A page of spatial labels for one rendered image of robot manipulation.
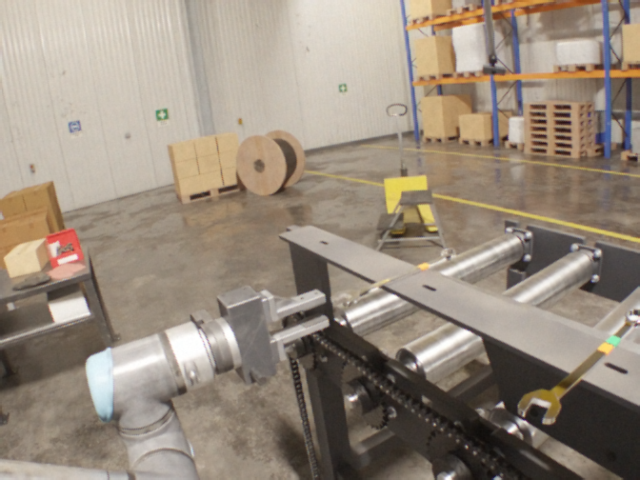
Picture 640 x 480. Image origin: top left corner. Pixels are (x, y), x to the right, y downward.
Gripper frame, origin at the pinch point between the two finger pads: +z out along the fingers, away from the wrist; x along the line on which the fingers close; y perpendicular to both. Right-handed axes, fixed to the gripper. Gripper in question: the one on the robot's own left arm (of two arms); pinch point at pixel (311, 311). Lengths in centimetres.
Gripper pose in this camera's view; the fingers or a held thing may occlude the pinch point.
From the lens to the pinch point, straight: 67.1
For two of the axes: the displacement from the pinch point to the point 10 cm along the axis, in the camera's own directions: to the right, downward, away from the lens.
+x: -1.3, -9.4, -3.2
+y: 5.0, 2.1, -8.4
